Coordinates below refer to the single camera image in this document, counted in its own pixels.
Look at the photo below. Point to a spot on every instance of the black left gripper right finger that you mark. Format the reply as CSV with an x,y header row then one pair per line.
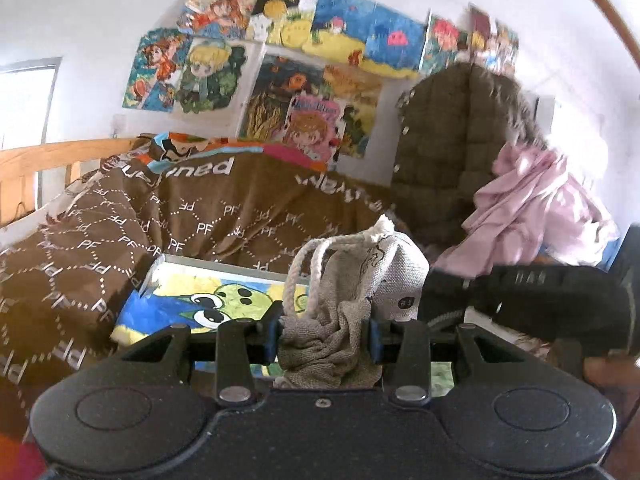
x,y
407,350

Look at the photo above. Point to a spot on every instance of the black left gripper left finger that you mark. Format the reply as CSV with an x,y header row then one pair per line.
x,y
234,347

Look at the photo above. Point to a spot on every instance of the beige drawstring pouch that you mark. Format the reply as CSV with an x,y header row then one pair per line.
x,y
334,287

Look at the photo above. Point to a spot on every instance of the grey box with cartoon picture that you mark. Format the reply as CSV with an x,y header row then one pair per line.
x,y
197,293

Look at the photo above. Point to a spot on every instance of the pink cloth garment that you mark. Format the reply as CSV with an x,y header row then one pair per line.
x,y
532,202

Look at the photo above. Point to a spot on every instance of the brown PF patterned blanket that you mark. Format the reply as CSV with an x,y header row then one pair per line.
x,y
63,286

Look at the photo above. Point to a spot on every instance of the colourful cartoon pillow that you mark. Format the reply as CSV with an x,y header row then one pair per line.
x,y
168,148

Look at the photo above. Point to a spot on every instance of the brown quilted puffer jacket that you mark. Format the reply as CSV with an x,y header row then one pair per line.
x,y
453,125

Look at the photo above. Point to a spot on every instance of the pink framed girl wall drawing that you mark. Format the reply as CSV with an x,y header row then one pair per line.
x,y
311,126

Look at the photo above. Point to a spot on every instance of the dark orange flowers wall painting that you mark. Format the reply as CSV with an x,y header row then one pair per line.
x,y
280,78

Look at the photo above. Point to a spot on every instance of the blond boy wall drawing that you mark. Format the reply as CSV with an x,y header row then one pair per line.
x,y
210,76

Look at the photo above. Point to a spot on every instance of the small cartoon wall collage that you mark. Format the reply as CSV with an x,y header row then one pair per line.
x,y
494,45

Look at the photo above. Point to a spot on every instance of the red-haired girl wall drawing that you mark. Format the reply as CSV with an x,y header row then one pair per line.
x,y
156,70

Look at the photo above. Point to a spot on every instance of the wooden bed rail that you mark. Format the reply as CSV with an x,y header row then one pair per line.
x,y
41,182

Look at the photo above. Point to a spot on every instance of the red-haired boy wall drawing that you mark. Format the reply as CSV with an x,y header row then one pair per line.
x,y
445,44

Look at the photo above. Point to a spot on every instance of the space and sea wall painting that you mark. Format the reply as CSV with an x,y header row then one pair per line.
x,y
360,33

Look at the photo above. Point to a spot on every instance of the mermaid girl wall drawing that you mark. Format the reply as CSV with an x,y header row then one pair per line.
x,y
216,19

